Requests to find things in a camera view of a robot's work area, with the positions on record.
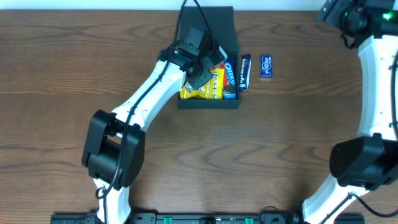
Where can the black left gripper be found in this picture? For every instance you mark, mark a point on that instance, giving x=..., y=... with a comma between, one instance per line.
x=206, y=66

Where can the yellow Hacks candy bag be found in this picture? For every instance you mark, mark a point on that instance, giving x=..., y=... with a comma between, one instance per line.
x=212, y=90

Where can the blue Oreo cookie pack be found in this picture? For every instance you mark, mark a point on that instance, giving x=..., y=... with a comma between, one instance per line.
x=229, y=86

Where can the blue Dairy Milk chocolate bar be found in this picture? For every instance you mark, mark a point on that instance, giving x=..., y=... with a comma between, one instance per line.
x=245, y=72

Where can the black box with lid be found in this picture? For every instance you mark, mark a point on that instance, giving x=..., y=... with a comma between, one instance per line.
x=221, y=22

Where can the blue Eclipse mints box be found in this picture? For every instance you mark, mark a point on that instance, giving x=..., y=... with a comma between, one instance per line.
x=266, y=66

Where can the red Hacks candy bag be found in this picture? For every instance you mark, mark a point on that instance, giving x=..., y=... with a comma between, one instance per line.
x=220, y=73

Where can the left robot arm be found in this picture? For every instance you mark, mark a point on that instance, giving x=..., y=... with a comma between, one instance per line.
x=115, y=141

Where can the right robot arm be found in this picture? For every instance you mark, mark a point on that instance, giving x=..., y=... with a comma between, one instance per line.
x=365, y=163

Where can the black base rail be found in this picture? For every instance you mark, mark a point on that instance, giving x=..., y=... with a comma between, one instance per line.
x=192, y=218

